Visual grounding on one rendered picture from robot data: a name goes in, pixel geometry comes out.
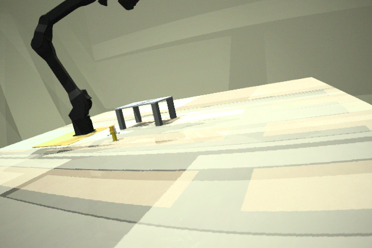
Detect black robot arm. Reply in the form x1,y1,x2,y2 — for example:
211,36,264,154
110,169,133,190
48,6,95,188
31,0,96,136

